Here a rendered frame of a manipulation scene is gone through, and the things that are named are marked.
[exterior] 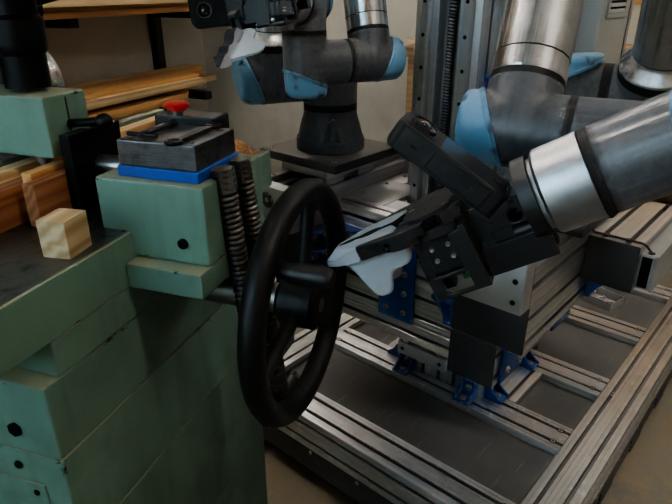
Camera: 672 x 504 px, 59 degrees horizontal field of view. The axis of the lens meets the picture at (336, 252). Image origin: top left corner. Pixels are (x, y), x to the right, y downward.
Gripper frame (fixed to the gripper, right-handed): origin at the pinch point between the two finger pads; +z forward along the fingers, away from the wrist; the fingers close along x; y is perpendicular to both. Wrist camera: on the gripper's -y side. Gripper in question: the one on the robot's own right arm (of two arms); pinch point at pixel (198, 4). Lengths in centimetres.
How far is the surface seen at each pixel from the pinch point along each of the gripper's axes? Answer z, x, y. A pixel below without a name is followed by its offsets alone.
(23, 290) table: 32.9, 22.8, -4.4
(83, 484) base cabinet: 32, 46, -8
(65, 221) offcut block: 26.0, 18.7, -4.3
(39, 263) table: 28.0, 22.2, -7.2
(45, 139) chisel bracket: 15.7, 12.0, -14.1
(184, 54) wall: -317, 5, -206
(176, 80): -249, 19, -172
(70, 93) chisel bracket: 11.2, 7.6, -12.8
